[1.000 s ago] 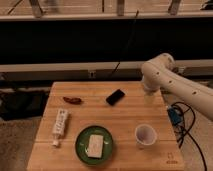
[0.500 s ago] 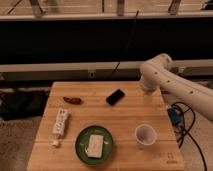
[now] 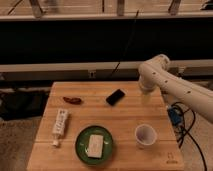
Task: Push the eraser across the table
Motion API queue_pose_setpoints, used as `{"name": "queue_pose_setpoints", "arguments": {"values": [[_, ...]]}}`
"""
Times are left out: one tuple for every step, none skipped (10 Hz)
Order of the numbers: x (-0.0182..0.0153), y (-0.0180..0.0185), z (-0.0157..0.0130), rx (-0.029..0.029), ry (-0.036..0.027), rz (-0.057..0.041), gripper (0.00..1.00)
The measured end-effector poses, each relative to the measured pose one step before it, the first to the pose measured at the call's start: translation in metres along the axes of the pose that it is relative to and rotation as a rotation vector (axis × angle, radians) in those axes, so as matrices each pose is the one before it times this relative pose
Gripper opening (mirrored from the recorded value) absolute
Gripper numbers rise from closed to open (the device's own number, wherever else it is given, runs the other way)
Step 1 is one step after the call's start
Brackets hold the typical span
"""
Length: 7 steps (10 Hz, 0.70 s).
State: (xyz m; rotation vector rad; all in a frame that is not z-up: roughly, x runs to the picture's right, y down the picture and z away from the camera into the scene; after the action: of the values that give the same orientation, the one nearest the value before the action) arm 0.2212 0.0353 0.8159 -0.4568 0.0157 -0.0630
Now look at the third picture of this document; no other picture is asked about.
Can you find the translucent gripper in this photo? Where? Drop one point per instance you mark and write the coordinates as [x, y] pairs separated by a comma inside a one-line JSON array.
[[145, 97]]

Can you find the black eraser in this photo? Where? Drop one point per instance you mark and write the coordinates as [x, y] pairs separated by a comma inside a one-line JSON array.
[[115, 97]]

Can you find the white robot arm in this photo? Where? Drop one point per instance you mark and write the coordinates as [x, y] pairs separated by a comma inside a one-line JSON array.
[[154, 72]]

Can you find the blue connector box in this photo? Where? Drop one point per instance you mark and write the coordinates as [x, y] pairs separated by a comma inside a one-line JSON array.
[[174, 117]]

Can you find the white paper cup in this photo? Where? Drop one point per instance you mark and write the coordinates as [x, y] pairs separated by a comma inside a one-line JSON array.
[[145, 136]]

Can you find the white sponge block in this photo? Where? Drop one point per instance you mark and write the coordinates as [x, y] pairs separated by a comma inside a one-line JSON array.
[[95, 146]]

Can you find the red chili pepper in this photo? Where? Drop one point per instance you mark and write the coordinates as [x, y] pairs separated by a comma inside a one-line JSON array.
[[72, 100]]

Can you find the green plate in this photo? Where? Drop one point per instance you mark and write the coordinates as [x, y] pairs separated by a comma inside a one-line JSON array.
[[82, 142]]

